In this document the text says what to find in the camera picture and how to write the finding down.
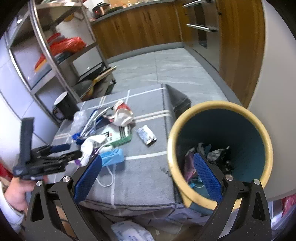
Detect dark red cooking pot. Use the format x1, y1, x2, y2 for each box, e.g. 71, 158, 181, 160
92, 2, 110, 18

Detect teal bin with yellow rim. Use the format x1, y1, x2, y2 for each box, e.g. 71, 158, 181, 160
167, 101, 274, 211

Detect metal shelf rack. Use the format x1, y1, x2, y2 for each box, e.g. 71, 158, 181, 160
5, 0, 117, 126

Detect wooden kitchen cabinets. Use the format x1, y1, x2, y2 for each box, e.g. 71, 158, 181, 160
91, 0, 266, 107

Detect clear plastic bag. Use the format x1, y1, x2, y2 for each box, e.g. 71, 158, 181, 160
70, 110, 93, 136

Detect white wet wipes pack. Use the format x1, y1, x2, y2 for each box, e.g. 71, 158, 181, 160
111, 220, 155, 241

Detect red and white wrapper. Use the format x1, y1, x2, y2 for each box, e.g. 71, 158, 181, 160
110, 100, 133, 127

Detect black mug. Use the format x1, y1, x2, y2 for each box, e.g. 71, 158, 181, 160
52, 91, 80, 121

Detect blue face mask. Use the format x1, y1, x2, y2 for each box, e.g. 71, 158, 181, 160
96, 148, 125, 187

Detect black plastic bag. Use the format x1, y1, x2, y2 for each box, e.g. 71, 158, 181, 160
206, 146, 234, 174

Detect stainless steel oven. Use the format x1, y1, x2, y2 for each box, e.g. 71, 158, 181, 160
183, 0, 222, 70

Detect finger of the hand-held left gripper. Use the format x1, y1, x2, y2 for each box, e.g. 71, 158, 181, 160
56, 150, 83, 163
48, 143, 73, 154

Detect person's left hand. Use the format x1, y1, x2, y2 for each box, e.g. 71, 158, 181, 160
5, 177, 49, 213

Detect white tissue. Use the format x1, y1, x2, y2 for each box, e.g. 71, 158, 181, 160
80, 135, 107, 163

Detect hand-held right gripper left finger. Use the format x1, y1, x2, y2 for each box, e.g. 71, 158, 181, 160
22, 154, 103, 241

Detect pink clear plastic wrapper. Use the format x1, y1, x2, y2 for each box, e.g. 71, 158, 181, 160
184, 151, 197, 181

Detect green and white box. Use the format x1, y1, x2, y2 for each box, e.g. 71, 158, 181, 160
96, 126, 133, 147

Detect clear plastic storage box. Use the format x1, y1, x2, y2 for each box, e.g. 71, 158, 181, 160
269, 195, 296, 234

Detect silver foil sachet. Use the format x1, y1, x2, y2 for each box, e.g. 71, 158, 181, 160
135, 125, 157, 146

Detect person's left forearm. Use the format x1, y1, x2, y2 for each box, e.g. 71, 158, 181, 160
0, 197, 26, 232

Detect pan with wooden handle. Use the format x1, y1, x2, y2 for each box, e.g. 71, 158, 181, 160
77, 62, 117, 85

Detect dark blue wrapper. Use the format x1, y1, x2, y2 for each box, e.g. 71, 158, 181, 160
72, 133, 86, 145

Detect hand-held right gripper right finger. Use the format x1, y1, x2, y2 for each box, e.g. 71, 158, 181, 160
193, 152, 272, 241

